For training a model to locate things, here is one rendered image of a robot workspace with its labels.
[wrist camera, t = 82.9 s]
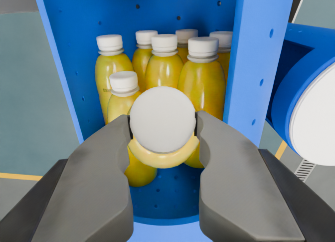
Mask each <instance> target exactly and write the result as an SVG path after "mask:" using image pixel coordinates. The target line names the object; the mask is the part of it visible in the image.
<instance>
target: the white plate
mask: <svg viewBox="0 0 335 242"><path fill-rule="evenodd" d="M289 137H290V141H291V143H292V146H293V147H294V149H295V150H296V152H297V153H298V154H299V155H300V156H301V157H303V158H304V159H306V160H307V161H309V162H312V163H315V164H318V165H325V166H335V62H334V63H333V64H332V65H330V66H329V67H328V68H326V69H325V70H324V71H323V72H321V73H320V74H319V75H318V76H317V77H316V78H315V79H314V80H313V81H312V82H311V83H310V84H309V86H308V87H307V88H306V89H305V90H304V92H303V94H302V95H301V96H300V98H299V100H298V101H297V103H296V105H295V107H294V110H293V112H292V115H291V119H290V124H289Z"/></svg>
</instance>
